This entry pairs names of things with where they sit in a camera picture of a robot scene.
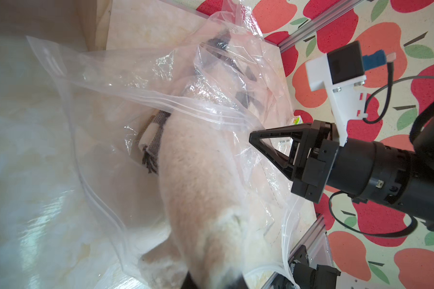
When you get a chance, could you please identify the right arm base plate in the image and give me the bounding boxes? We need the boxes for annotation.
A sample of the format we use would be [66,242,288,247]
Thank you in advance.
[271,245,341,289]

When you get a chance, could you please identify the cream fluffy scarf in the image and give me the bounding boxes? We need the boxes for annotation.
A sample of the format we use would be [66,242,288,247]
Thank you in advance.
[139,112,275,289]

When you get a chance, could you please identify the green white small box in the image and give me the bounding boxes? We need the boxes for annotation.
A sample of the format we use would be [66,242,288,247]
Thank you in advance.
[292,116,301,125]

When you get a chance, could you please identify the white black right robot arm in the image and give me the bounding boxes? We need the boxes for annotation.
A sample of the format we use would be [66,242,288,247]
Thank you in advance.
[249,102,434,238]

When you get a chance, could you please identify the clear plastic vacuum bag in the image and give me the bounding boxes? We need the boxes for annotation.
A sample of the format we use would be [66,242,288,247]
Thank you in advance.
[28,1,305,289]

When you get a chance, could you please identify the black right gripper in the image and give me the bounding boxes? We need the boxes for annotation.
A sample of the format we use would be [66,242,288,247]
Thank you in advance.
[249,120,339,204]

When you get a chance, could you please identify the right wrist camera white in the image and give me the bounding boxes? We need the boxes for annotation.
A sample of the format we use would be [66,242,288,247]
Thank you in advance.
[305,40,398,147]

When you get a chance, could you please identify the wooden two-tier shelf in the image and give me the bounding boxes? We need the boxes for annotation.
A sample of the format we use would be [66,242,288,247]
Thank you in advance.
[74,0,113,51]

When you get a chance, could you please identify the beige brown striped scarf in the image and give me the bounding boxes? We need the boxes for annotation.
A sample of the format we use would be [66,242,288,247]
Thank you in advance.
[138,110,171,174]

